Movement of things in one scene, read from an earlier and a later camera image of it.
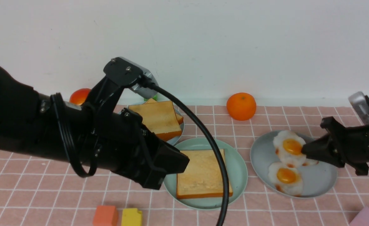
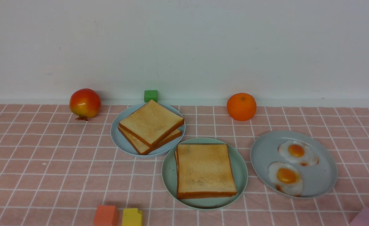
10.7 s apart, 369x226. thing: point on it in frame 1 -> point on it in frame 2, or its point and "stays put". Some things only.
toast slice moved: x=160 y=117 -> x=204 y=170
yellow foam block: x=131 y=217 stays put
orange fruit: x=241 y=106 stays put
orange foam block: x=105 y=215 stays put
